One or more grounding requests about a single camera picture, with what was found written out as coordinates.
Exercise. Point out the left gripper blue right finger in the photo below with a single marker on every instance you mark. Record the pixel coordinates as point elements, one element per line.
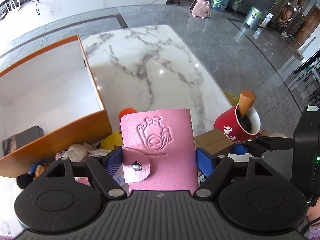
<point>205,161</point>

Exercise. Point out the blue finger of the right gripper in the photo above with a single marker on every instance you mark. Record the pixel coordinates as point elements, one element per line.
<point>238,149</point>

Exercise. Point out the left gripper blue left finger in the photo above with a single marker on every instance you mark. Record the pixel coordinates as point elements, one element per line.
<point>113,161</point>

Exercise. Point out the brown cardboard small box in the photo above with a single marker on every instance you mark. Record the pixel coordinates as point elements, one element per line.
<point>215,142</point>

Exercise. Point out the white pink crochet bunny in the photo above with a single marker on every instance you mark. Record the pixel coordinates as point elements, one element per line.
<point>78,152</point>

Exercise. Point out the pink leather card wallet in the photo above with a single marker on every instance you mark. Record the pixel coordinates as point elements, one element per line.
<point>158,151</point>

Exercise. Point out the orange crochet ball toy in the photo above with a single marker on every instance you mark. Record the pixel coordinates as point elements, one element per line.
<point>126,111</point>

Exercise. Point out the panda plush toy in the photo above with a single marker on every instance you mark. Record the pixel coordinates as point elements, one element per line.
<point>24,180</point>

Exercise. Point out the red ceramic mug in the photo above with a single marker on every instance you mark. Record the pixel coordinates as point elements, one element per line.
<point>239,129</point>

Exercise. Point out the yellow plush toy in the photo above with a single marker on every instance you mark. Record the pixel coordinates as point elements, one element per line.
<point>112,141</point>

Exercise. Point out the orange cardboard storage box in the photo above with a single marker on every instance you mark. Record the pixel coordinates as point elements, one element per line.
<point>54,89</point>

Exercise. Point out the grey small box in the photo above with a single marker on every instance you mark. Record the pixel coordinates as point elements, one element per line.
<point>21,139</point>

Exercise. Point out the grey metal trash bin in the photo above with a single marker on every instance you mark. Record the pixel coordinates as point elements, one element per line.
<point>254,17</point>

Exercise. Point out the pink space heater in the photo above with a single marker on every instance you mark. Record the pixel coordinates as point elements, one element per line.
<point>200,8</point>

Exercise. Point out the wooden handled tool in mug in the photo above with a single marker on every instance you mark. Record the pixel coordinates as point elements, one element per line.
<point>246,100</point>

